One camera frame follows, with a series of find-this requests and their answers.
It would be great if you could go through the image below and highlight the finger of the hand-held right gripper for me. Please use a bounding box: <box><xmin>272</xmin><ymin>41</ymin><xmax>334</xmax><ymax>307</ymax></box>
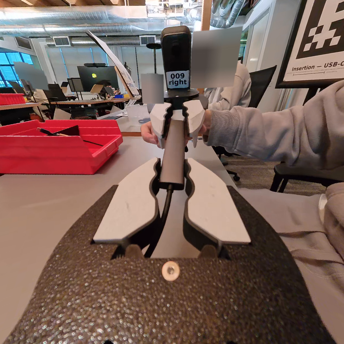
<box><xmin>184</xmin><ymin>99</ymin><xmax>206</xmax><ymax>149</ymax></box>
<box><xmin>149</xmin><ymin>102</ymin><xmax>174</xmax><ymax>149</ymax></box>

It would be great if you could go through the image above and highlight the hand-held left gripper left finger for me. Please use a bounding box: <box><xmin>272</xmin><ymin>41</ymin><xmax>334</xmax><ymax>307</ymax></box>
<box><xmin>93</xmin><ymin>157</ymin><xmax>162</xmax><ymax>245</ymax></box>

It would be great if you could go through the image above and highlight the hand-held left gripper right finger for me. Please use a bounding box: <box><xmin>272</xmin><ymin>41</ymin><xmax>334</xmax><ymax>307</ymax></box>
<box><xmin>183</xmin><ymin>157</ymin><xmax>252</xmax><ymax>250</ymax></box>

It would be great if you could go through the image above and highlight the grey usb hub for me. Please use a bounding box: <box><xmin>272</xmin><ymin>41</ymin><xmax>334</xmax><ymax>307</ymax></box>
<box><xmin>143</xmin><ymin>118</ymin><xmax>189</xmax><ymax>258</ymax></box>

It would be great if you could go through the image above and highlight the person's right forearm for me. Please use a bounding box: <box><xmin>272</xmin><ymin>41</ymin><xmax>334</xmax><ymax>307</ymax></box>
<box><xmin>203</xmin><ymin>81</ymin><xmax>344</xmax><ymax>172</ymax></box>

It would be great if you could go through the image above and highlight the person's right hand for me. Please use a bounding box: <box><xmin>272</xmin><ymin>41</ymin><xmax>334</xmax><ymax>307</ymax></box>
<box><xmin>140</xmin><ymin>110</ymin><xmax>213</xmax><ymax>151</ymax></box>

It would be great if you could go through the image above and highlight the black floor lamp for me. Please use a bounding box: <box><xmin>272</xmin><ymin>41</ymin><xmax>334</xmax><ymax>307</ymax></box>
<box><xmin>146</xmin><ymin>42</ymin><xmax>162</xmax><ymax>74</ymax></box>

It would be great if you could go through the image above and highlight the black monitor screen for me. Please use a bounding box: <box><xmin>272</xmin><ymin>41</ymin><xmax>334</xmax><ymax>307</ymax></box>
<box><xmin>77</xmin><ymin>66</ymin><xmax>119</xmax><ymax>92</ymax></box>

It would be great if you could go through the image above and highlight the large red plastic bin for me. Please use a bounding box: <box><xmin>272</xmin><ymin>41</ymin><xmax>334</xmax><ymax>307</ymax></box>
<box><xmin>0</xmin><ymin>120</ymin><xmax>123</xmax><ymax>175</ymax></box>

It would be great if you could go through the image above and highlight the person's grey clothing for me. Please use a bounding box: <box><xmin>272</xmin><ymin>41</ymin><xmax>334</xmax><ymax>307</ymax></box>
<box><xmin>238</xmin><ymin>182</ymin><xmax>344</xmax><ymax>344</ymax></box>

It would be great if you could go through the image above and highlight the black white marker sign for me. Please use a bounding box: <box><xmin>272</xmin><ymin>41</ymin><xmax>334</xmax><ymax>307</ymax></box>
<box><xmin>275</xmin><ymin>0</ymin><xmax>344</xmax><ymax>89</ymax></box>

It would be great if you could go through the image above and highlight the small red bin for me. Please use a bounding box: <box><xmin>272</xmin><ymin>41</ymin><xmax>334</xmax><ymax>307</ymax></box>
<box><xmin>0</xmin><ymin>94</ymin><xmax>26</xmax><ymax>106</ymax></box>

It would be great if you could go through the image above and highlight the silver ceiling duct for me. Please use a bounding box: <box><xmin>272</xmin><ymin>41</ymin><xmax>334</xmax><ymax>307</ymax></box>
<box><xmin>0</xmin><ymin>5</ymin><xmax>206</xmax><ymax>37</ymax></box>
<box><xmin>210</xmin><ymin>0</ymin><xmax>248</xmax><ymax>29</ymax></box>

